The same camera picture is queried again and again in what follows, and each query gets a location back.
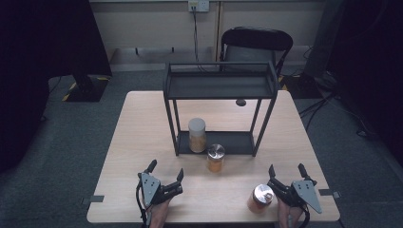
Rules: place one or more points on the black folding chair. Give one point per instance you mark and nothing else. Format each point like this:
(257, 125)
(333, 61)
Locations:
(256, 39)

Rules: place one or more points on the person's left hand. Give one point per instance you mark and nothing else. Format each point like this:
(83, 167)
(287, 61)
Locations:
(160, 213)

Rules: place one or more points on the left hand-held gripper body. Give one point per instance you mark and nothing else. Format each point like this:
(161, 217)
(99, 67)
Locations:
(151, 187)

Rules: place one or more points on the small silver-lid orange jar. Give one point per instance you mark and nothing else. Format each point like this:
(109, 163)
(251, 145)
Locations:
(216, 158)

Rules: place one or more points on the dark table edge bracket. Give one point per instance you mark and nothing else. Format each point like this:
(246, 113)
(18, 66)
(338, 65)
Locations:
(328, 192)
(95, 199)

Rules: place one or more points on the black striped stand base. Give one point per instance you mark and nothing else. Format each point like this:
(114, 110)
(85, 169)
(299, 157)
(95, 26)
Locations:
(90, 90)

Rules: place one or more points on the wide silver-lid orange jar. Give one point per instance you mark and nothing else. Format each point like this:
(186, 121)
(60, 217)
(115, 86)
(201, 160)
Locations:
(259, 199)

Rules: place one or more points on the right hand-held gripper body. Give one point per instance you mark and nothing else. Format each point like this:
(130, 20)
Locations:
(304, 193)

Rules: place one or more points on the white-lid glass jar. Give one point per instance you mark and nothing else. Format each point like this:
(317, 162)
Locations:
(197, 136)

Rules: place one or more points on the person's right hand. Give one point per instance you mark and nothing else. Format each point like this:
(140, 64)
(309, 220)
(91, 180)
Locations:
(289, 217)

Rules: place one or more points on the white wall socket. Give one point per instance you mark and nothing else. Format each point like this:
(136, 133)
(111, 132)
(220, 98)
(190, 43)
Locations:
(199, 5)

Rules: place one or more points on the black metal shelf rack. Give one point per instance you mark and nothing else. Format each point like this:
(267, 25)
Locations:
(218, 87)

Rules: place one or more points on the grey upright panel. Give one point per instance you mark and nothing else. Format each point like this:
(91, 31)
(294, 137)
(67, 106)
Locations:
(321, 38)

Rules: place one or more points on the black round table plug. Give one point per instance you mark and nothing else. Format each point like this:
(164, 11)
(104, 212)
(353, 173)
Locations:
(240, 102)

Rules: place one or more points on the dark curtain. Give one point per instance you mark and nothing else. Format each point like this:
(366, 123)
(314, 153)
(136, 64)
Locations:
(38, 63)
(370, 63)

